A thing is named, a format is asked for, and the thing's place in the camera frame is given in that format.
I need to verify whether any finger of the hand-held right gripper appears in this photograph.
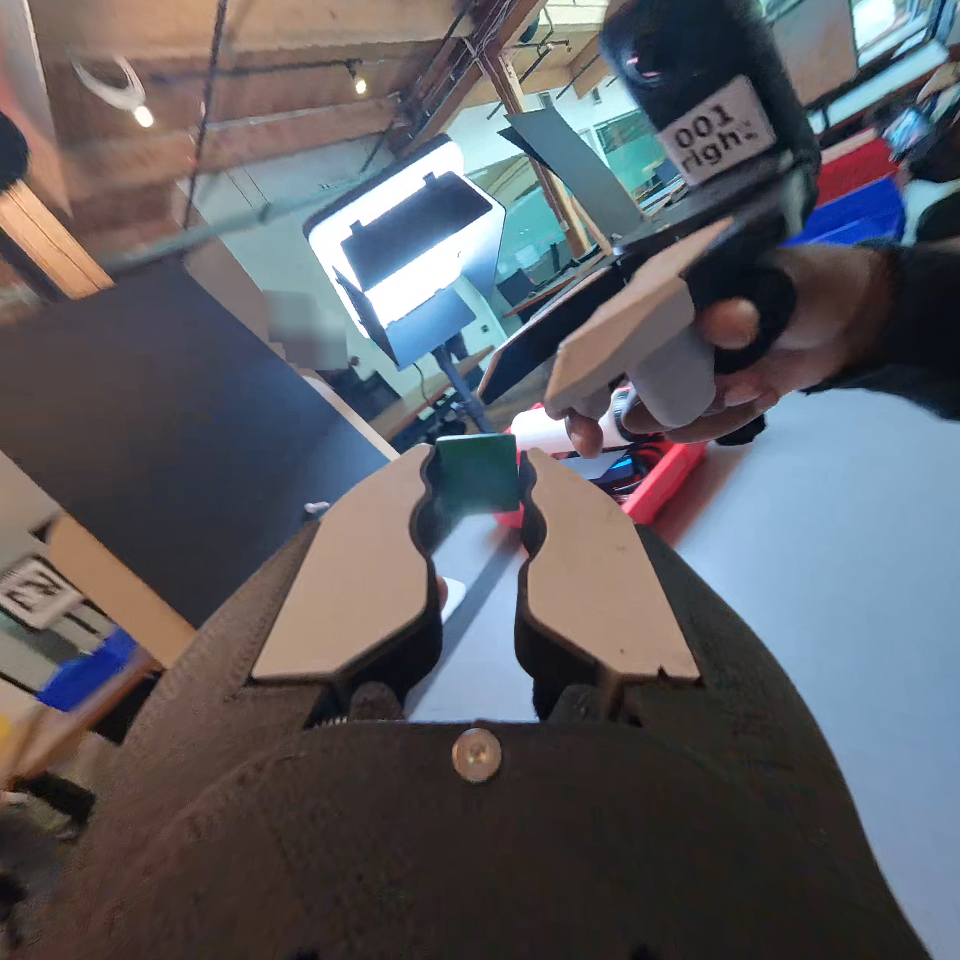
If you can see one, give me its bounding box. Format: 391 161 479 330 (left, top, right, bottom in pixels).
478 258 640 408
542 217 738 421

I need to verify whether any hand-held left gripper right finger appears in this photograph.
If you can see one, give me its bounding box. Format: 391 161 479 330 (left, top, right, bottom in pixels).
514 447 702 714

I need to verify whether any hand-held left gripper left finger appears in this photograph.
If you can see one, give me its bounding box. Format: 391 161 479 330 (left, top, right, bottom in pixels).
251 444 448 687

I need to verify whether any red plastic bin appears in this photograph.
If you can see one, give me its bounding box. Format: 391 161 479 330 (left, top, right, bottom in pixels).
813 127 901 207
502 405 710 530

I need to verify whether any small green block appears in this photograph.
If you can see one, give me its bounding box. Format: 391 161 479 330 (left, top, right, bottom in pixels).
435 433 522 519

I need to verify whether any person's right hand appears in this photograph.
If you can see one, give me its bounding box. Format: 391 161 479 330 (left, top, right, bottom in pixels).
564 242 903 460

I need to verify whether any black light stand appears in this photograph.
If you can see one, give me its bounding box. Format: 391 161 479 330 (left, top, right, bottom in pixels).
435 348 500 436

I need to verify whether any white bottle black cap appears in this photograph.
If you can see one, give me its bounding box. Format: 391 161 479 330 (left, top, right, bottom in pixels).
510 386 639 455

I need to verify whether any rolling whiteboard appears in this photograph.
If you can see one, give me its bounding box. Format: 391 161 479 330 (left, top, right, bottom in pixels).
772 0 860 106

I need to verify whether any studio light panel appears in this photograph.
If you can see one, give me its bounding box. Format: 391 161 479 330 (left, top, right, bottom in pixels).
303 135 507 369

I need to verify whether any black flag panel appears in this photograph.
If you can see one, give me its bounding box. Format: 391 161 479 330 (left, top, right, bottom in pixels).
498 105 646 256

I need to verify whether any black wood-framed board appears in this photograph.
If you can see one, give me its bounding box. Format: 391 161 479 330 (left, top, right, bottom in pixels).
0 258 402 669

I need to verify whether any black-white marker sign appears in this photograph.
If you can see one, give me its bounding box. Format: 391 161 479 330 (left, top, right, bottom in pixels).
0 555 85 633

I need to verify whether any metal sprinkler pipe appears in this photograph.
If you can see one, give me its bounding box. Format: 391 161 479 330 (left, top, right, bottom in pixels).
97 202 316 271

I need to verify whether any black metal pole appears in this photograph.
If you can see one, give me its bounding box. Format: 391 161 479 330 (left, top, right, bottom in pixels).
183 0 230 226

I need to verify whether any white cable coil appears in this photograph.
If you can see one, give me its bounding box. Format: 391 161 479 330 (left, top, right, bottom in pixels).
71 52 147 114

